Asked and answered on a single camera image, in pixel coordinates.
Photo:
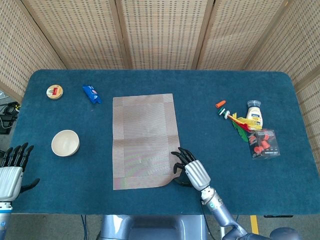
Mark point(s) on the blue felt table cover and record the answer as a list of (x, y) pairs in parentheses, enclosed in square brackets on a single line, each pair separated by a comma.
[(212, 175)]

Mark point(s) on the white mayonnaise squeeze bottle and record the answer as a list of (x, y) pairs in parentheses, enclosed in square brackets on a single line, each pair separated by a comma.
[(253, 115)]

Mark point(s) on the clear box with red items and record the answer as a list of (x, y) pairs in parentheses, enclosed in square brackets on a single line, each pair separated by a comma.
[(262, 146)]

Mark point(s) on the blue-grey robot torso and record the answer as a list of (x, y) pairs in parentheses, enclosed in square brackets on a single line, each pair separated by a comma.
[(150, 227)]

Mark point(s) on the blue snack packet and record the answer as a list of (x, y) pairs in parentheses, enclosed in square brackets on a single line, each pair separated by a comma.
[(92, 94)]

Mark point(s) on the right silver-black robot hand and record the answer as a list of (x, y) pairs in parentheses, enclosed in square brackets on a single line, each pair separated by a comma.
[(197, 175)]

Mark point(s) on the white round bowl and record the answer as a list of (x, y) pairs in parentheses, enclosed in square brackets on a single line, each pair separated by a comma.
[(65, 143)]

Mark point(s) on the small orange rubber cap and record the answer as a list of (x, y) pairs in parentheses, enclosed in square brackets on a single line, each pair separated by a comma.
[(220, 104)]

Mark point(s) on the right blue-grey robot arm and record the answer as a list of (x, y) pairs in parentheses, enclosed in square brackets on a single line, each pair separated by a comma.
[(222, 215)]

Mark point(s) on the grey-brown woven placemat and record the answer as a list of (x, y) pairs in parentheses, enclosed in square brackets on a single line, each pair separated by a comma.
[(145, 140)]

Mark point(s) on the woven bamboo folding screen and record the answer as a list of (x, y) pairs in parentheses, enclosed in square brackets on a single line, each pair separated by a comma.
[(162, 32)]

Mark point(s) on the left silver-black robot hand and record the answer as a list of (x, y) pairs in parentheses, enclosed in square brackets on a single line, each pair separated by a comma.
[(10, 182)]

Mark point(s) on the colourful feather shuttlecock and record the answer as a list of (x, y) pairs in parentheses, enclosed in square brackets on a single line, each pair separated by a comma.
[(226, 114)]

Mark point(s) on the round tin with red label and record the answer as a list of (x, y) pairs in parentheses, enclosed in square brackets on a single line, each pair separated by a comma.
[(54, 92)]

